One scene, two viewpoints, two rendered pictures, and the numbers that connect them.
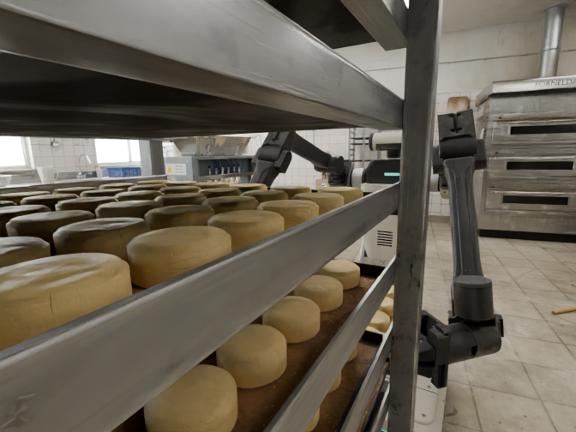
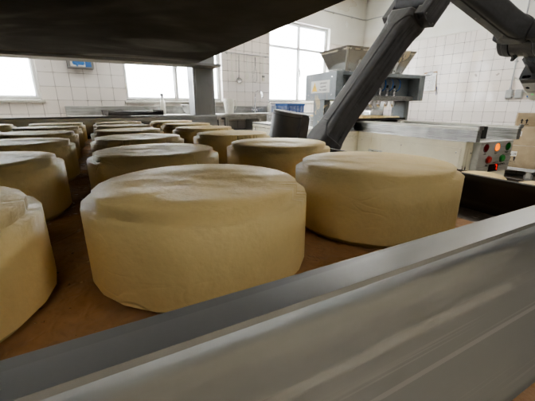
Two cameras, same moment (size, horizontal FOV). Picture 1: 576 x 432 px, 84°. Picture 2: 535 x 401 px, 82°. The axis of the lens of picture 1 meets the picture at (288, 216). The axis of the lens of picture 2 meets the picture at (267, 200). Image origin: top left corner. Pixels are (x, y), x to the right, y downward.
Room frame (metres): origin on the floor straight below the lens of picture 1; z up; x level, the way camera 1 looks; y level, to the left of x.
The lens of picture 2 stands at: (0.26, -0.08, 0.99)
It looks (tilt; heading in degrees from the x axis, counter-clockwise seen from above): 17 degrees down; 32
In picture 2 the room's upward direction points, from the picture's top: straight up
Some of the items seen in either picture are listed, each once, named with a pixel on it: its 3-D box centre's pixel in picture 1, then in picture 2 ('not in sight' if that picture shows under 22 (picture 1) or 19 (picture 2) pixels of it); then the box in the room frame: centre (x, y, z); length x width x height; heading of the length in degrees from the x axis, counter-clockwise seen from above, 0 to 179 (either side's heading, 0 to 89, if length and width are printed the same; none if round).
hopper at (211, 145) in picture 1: (213, 146); (367, 64); (2.45, 0.54, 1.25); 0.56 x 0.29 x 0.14; 147
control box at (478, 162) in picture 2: not in sight; (491, 156); (1.98, -0.19, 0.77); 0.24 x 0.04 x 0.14; 147
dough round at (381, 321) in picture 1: (375, 321); not in sight; (0.52, -0.15, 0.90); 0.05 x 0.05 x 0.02
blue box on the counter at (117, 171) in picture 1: (125, 171); (290, 107); (4.93, 2.45, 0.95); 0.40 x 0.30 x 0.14; 162
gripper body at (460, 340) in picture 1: (443, 345); not in sight; (0.47, -0.25, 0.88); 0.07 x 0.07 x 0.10; 15
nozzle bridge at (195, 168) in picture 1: (215, 178); (363, 102); (2.45, 0.54, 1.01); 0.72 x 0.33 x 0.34; 147
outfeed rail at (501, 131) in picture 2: not in sight; (366, 122); (2.63, 0.56, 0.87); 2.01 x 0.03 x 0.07; 57
